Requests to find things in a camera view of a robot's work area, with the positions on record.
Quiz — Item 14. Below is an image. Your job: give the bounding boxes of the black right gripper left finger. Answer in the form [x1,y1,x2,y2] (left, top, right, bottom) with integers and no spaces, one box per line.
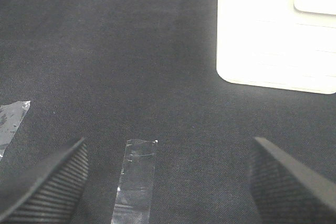
[1,138,89,223]

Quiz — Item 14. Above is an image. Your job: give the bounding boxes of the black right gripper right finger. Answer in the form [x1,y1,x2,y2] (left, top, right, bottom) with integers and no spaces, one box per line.
[248,137,335,223]

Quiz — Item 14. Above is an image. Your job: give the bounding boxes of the right clear tape strip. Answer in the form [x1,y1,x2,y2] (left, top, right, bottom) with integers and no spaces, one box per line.
[111,139,157,224]

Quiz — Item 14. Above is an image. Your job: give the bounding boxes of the clear tape strip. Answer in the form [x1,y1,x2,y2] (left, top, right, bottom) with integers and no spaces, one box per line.
[0,101,30,159]
[111,139,157,224]

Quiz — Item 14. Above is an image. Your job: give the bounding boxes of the middle clear tape strip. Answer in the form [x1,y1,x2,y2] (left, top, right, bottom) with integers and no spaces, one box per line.
[0,101,30,159]

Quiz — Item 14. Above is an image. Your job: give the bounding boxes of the black fabric table cover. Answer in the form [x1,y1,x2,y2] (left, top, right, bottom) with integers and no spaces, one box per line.
[1,0,335,223]

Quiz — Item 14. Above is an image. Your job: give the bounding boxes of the white plastic storage box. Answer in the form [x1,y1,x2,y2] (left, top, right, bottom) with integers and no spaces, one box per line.
[216,0,335,94]

